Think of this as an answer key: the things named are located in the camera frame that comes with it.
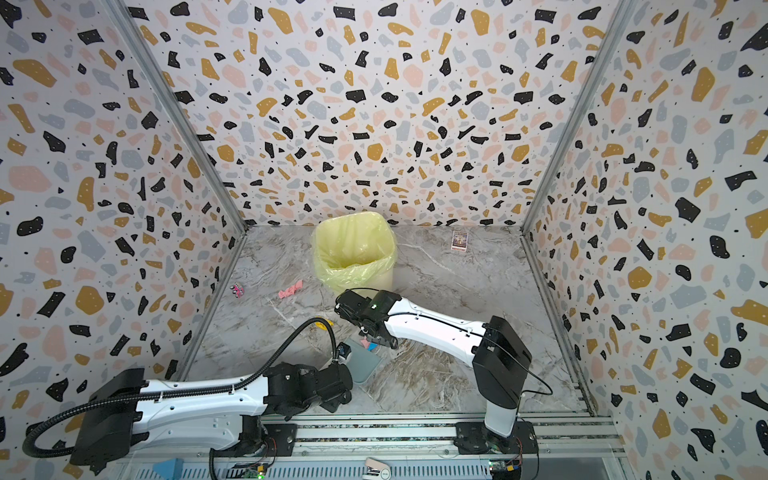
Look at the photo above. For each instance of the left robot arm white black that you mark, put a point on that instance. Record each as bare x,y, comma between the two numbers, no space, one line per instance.
216,414

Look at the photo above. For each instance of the teal plastic dustpan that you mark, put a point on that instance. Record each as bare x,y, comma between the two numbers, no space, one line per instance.
361,365

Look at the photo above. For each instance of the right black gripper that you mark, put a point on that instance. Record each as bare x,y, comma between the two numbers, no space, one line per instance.
372,327

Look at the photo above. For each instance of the cream trash bin yellow bag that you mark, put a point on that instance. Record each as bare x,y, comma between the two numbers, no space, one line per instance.
354,251

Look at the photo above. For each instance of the pink paper scrap far left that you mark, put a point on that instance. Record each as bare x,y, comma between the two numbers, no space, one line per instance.
290,291

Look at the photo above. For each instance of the blue triangular object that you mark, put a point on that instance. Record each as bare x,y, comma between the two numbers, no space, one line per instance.
169,470

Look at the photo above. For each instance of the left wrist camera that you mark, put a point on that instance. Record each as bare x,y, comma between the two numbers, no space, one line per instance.
343,352

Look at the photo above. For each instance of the small pink toy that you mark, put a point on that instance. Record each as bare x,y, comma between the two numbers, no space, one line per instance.
237,290

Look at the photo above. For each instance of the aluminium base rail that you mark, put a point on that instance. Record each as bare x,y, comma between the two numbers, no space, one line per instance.
556,445

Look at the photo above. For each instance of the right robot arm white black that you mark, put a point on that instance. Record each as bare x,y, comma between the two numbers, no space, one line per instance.
492,349

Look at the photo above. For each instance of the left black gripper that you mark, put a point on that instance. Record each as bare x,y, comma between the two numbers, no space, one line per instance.
337,403

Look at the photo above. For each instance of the small card box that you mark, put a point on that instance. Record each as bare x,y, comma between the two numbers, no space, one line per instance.
459,241

